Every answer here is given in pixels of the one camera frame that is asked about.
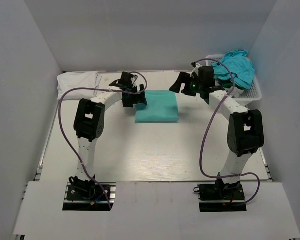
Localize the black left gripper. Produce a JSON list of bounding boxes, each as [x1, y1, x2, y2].
[[123, 84, 148, 108]]

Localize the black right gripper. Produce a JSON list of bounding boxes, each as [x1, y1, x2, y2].
[[170, 72, 204, 97]]

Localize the teal green t-shirt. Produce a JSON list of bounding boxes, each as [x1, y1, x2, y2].
[[135, 90, 179, 123]]

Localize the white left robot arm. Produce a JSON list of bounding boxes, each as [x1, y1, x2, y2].
[[70, 71, 148, 200]]

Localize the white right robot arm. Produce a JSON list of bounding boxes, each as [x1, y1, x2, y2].
[[169, 65, 265, 200]]

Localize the dark green garment in basket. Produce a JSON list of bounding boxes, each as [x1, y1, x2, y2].
[[221, 80, 233, 89]]

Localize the grey white crumpled garment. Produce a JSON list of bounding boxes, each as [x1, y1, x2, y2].
[[230, 88, 245, 99]]

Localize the light blue crumpled t-shirt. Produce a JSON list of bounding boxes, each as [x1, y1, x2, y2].
[[211, 49, 255, 90]]

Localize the white plastic laundry basket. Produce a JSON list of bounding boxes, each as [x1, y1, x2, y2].
[[205, 54, 262, 106]]

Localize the folded white t-shirt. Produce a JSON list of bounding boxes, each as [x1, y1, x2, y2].
[[57, 71, 102, 101]]

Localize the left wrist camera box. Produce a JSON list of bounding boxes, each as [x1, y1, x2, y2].
[[119, 71, 135, 88]]

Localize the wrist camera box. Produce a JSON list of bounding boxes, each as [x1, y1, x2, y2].
[[198, 66, 216, 88], [119, 71, 135, 88]]

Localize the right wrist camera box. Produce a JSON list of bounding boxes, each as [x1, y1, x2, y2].
[[198, 66, 216, 88]]

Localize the aluminium table edge rail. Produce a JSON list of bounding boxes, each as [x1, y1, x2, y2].
[[98, 69, 191, 74]]

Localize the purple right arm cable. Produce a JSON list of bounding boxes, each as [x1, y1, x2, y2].
[[191, 58, 261, 206]]

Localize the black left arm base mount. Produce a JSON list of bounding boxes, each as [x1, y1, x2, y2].
[[62, 182, 111, 212]]

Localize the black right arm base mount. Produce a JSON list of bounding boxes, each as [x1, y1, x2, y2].
[[193, 184, 247, 213]]

